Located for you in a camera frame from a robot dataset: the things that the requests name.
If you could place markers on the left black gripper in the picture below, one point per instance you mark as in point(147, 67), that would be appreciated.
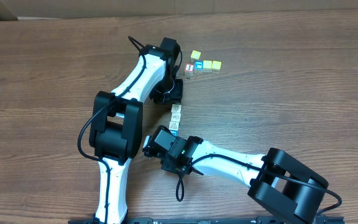
point(169, 94)

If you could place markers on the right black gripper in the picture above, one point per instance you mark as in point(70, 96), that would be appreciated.
point(151, 149)

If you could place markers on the white block green pattern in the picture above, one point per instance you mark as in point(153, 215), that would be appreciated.
point(176, 108)

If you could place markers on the blue letter block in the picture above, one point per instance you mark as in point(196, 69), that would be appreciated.
point(198, 67)
point(174, 132)

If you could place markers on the white block red base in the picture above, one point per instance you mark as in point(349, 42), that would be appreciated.
point(175, 117)

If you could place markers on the white block wavy pattern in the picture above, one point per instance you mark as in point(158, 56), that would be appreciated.
point(173, 125)

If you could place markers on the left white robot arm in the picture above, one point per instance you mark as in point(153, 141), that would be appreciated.
point(116, 124)

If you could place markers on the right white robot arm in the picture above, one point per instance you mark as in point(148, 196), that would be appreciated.
point(285, 187)

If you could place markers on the red letter block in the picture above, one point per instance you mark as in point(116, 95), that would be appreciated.
point(189, 70)

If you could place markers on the yellow block top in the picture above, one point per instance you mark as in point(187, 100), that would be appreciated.
point(195, 56)

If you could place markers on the yellow block middle row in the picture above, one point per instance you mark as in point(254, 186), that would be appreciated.
point(207, 66)

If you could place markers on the yellow block row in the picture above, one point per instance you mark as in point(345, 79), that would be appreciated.
point(207, 66)
point(216, 66)

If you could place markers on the yellow block right row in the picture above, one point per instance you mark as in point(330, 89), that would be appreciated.
point(216, 66)

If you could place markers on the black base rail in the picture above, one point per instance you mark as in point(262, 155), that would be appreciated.
point(257, 220)

